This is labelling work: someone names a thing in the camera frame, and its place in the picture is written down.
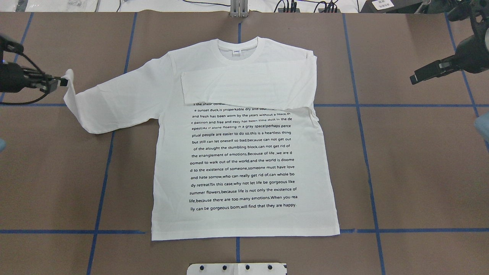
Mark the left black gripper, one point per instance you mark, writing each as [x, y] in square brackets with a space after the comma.
[10, 77]

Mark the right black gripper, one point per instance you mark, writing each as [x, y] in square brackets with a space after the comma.
[475, 55]

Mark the white long-sleeve printed shirt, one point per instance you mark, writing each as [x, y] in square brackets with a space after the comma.
[240, 151]

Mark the clear plastic bag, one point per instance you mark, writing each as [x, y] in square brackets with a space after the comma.
[81, 6]

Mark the black box with label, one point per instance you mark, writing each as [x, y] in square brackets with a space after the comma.
[391, 6]

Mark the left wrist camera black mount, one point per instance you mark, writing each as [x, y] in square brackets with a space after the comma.
[8, 44]

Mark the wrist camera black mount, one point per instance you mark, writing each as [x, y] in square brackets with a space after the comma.
[475, 10]
[8, 44]

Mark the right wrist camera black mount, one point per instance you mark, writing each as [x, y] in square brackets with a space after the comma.
[475, 10]

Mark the grey orange cable hub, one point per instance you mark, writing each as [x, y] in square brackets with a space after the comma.
[286, 6]

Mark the aluminium frame post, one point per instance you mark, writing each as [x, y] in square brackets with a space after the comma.
[239, 8]

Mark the white mount base plate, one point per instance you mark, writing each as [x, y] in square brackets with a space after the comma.
[238, 269]

